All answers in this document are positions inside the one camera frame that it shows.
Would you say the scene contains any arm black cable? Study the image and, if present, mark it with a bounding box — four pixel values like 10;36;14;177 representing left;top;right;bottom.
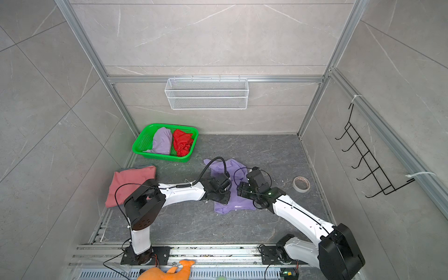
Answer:
188;156;232;186
232;167;273;191

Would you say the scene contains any orange plush toy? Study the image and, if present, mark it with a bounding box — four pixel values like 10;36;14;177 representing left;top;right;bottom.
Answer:
137;260;196;280

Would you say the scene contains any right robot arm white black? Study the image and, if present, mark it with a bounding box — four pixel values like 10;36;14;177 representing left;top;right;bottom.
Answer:
237;167;366;280

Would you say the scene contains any black wire hook rack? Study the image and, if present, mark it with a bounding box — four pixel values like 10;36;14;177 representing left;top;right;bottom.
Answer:
335;104;415;198

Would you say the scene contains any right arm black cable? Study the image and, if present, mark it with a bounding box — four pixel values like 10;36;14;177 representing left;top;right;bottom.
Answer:
232;167;273;191

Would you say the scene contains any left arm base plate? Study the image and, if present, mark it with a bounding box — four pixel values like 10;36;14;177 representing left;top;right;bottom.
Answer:
120;246;171;266

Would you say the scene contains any green plastic laundry basket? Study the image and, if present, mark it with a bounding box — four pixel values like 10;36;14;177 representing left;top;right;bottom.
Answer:
133;124;199;163

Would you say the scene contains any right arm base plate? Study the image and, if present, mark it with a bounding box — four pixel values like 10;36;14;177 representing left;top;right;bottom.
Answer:
257;245;300;265

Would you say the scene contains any folded pink t-shirt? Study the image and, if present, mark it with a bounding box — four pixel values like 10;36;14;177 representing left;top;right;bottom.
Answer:
105;166;156;208

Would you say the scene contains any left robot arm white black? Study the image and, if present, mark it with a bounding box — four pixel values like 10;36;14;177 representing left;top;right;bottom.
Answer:
124;174;232;256

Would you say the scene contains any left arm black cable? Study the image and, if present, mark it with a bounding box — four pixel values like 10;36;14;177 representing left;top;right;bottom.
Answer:
188;156;232;186

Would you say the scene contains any lavender t-shirt in basket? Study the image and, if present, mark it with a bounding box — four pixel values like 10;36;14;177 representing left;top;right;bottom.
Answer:
145;127;173;155

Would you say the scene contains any purple t-shirt with print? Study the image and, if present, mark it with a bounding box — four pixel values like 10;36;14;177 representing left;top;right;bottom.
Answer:
214;159;256;215

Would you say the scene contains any aluminium mounting rail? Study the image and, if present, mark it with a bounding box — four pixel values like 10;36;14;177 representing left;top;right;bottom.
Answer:
68;244;361;270

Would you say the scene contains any red t-shirt in basket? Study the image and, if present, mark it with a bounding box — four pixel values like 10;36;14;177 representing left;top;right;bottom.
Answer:
173;129;194;157

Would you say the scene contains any roll of masking tape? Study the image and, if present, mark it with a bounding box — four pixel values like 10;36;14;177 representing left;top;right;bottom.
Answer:
292;176;311;193

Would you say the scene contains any white wire wall basket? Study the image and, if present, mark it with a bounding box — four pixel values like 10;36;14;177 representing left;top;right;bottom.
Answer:
164;78;250;110

